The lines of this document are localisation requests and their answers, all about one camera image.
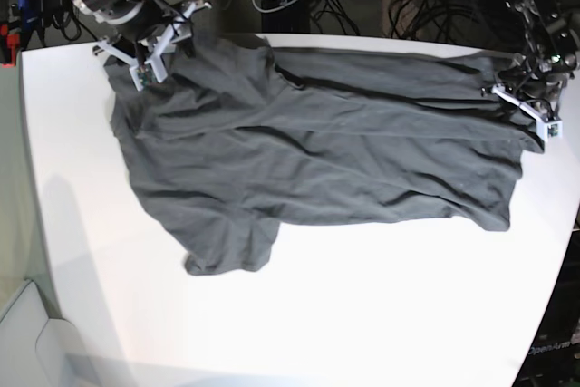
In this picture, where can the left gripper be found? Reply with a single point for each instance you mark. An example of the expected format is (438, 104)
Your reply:
(532, 78)

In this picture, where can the dark grey t-shirt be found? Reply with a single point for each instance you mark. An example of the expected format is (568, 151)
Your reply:
(244, 137)

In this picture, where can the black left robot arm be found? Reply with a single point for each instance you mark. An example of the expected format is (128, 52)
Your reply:
(546, 30)

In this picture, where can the red clamp tool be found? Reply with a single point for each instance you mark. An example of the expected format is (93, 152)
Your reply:
(10, 46)

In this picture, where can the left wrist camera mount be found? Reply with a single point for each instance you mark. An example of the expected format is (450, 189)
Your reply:
(548, 123)

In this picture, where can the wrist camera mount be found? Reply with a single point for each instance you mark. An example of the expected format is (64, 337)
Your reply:
(548, 123)
(146, 65)

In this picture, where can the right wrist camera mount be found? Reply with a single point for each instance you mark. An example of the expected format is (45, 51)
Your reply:
(146, 65)

